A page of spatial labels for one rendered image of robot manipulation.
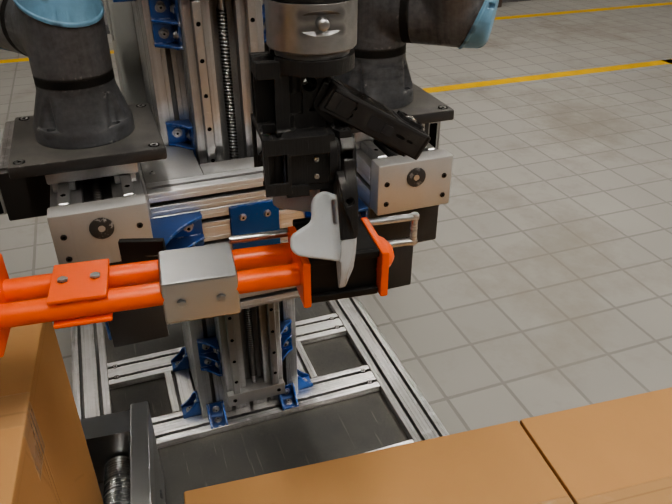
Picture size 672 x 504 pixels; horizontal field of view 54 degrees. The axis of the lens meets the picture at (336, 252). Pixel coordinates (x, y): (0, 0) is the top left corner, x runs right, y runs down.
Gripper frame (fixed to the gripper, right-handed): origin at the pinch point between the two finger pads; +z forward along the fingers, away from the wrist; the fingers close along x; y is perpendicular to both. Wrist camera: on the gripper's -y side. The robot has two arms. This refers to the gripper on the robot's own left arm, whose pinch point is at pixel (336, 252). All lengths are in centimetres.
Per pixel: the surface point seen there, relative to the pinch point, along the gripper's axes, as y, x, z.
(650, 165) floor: -228, -213, 106
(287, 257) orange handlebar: 4.8, -0.6, 0.2
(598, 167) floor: -200, -217, 106
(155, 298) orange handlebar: 17.7, 3.4, 0.2
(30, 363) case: 32.4, -6.9, 13.3
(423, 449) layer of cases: -20, -18, 53
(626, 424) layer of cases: -58, -14, 53
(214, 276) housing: 12.3, 3.2, -1.2
